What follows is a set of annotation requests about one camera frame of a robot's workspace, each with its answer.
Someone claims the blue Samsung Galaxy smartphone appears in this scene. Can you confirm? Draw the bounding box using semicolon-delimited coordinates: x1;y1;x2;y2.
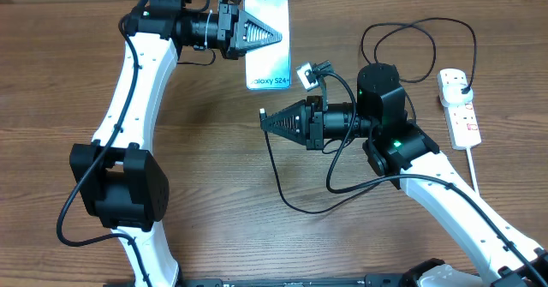
243;0;291;91

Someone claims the black USB charging cable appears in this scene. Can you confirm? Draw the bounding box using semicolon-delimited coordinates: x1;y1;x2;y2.
259;17;478;215

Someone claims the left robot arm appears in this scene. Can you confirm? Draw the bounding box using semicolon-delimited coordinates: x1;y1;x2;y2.
69;0;290;286

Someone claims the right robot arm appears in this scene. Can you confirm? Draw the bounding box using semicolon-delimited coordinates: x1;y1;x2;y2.
259;63;547;286

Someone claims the white charger plug adapter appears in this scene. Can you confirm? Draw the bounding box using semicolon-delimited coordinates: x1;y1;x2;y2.
439;84;474;108

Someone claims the white power strip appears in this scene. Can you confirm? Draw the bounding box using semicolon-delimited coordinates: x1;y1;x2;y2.
437;69;481;150

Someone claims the white power strip cord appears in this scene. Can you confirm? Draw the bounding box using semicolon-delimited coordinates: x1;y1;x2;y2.
465;146;480;194

